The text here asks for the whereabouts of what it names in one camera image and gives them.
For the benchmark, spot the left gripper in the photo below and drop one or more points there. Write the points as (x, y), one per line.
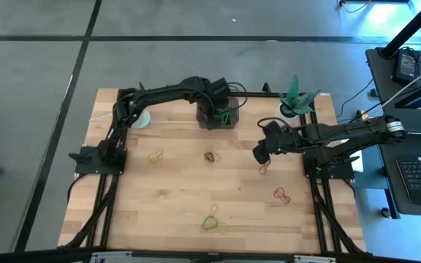
(217, 106)

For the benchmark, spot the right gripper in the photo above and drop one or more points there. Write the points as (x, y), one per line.
(280, 140)

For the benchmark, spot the green rubber band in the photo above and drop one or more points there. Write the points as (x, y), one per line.
(226, 117)
(203, 224)

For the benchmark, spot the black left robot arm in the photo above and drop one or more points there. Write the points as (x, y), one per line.
(159, 91)

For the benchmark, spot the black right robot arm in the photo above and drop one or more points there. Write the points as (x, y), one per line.
(353, 131)

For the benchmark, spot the grey translucent plastic bin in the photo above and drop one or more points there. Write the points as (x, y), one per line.
(200, 122)

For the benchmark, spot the green plant in white pot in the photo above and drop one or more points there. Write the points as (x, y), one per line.
(294, 98)

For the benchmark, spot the white globe table lamp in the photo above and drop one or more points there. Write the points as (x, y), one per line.
(143, 120)

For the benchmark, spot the yellow black power strip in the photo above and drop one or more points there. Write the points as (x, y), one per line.
(360, 116)

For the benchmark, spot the black desk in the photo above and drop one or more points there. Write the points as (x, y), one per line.
(382, 84)

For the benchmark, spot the black keyboard desk shelf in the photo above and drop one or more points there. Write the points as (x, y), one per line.
(389, 182)

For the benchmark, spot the black caster wheel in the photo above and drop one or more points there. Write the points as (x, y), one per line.
(386, 212)

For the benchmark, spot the black power adapter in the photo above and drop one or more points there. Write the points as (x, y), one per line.
(406, 67)

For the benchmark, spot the black diagonal pole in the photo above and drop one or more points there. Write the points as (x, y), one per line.
(411, 25)

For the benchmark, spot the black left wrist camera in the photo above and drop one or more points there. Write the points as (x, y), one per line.
(219, 87)

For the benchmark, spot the small black rail bracket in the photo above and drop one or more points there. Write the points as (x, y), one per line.
(142, 87)
(266, 87)

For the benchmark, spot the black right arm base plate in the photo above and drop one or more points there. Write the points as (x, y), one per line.
(344, 171)

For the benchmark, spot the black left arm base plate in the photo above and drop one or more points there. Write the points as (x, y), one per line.
(86, 168)

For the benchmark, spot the black aluminium table frame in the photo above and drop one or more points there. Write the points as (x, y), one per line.
(181, 252)

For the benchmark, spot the black camera rig beam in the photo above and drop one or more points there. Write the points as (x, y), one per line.
(31, 255)

